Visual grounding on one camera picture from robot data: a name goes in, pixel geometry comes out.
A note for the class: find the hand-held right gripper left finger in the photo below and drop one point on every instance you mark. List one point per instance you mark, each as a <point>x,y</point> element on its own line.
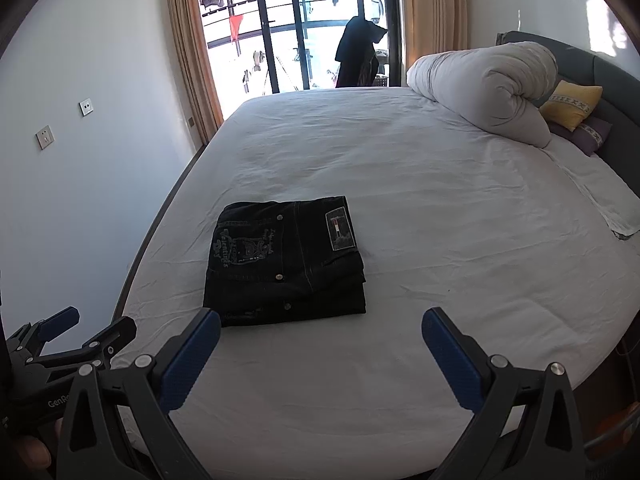
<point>190,360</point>

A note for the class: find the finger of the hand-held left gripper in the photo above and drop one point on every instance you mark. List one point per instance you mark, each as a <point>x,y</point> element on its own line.
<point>112,337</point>
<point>57,324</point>

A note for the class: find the white folded sheet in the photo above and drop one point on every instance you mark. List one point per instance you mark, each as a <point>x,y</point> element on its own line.
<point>600,195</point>

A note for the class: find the black hanging garment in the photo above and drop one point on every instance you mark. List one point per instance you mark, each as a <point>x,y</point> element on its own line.
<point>357,50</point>

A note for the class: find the orange object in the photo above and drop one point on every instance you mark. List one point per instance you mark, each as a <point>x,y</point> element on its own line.
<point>620,425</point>

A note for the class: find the yellow pillow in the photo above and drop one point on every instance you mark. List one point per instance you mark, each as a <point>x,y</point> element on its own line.
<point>570,105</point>

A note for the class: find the glass balcony door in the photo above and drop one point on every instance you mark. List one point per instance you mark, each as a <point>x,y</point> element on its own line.
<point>290,35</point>

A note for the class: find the red hanging cloth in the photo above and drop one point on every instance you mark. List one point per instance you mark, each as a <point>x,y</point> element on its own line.
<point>235,27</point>

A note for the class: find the beige curtain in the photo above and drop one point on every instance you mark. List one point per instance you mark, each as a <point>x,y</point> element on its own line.
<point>192,50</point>
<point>432,10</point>

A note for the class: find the rolled white duvet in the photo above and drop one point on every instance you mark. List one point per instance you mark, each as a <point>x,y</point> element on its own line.
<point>480,85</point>

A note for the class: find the black pants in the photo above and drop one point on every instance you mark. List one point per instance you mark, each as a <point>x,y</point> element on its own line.
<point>280,270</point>

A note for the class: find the white wall socket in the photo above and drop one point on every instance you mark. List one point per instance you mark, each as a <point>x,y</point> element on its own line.
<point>45,137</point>
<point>87,107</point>

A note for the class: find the person's left hand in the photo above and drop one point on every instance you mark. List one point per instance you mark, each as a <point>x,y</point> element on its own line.
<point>35,457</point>

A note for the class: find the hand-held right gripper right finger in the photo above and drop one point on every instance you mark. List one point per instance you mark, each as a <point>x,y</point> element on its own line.
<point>452,360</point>

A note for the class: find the grey padded headboard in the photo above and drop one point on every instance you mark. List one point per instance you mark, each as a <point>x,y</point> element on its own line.
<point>620,85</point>

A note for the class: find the purple pillow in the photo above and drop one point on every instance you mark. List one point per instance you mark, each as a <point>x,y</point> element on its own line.
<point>592,135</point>

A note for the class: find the bed with white sheet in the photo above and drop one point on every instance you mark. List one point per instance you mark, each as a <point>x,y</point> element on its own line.
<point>425,210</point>

